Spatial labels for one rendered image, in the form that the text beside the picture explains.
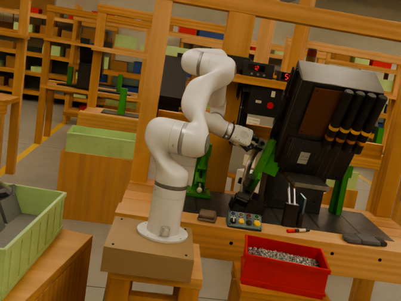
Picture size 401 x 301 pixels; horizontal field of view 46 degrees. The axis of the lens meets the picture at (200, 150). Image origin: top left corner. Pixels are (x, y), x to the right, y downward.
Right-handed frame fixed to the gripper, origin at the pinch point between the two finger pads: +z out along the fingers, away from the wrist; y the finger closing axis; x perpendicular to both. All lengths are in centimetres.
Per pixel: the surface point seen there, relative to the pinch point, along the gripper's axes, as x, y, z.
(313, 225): 4.7, -27.1, 37.5
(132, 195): 32, -37, -47
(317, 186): -20.0, -23.3, 24.6
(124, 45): 490, 471, -154
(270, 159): -6.6, -10.0, 5.2
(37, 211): 14, -69, -81
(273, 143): -12.2, -5.1, 2.7
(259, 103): -2.8, 23.0, -6.1
